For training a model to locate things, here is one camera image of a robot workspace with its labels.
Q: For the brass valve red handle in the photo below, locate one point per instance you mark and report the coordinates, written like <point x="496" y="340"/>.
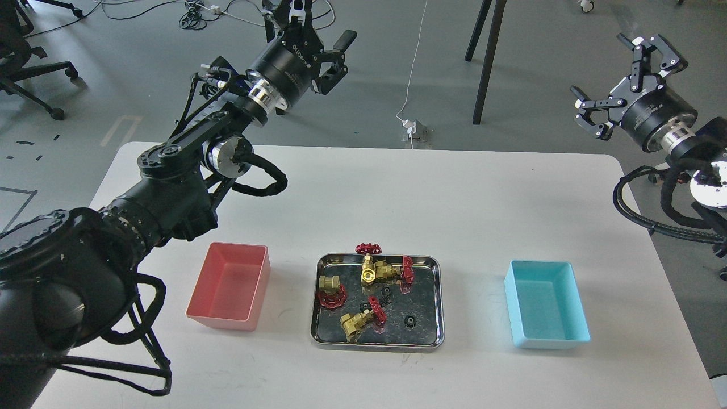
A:
<point x="353" y="324"/>
<point x="368" y="269"/>
<point x="331" y="293"/>
<point x="405" y="273"/>

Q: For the white power adapter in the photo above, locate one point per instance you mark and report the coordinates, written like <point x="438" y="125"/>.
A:
<point x="415" y="130"/>

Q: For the silver metal tray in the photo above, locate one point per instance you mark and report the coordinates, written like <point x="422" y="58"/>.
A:
<point x="422" y="299"/>

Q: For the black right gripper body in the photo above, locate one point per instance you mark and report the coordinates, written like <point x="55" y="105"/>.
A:
<point x="648" y="110"/>

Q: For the brass valve red handle bottom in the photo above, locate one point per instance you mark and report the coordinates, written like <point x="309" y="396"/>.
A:
<point x="353" y="324"/>

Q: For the black stand leg right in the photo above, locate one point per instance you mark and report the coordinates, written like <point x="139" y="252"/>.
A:
<point x="496" y="9"/>

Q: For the light blue plastic box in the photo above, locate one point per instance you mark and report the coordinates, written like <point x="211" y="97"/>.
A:
<point x="544" y="305"/>

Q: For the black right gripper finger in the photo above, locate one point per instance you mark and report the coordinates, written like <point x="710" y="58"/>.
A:
<point x="614" y="106"/>
<point x="654" y="58"/>

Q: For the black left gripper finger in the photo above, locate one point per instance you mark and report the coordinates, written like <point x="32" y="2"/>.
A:
<point x="337" y="70"/>
<point x="280" y="14"/>

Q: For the black office chair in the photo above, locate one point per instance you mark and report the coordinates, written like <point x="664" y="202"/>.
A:
<point x="16" y="52"/>

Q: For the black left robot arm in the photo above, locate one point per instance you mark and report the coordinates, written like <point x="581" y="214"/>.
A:
<point x="72" y="296"/>

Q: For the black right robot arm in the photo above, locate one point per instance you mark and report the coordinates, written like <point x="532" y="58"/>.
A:
<point x="693" y="183"/>

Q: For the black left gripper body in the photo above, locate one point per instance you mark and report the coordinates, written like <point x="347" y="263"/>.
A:
<point x="286" y="69"/>

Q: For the pink plastic box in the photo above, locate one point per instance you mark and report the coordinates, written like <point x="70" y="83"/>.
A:
<point x="231" y="287"/>

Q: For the brass valve red handle top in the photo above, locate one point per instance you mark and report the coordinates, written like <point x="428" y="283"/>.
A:
<point x="368" y="269"/>

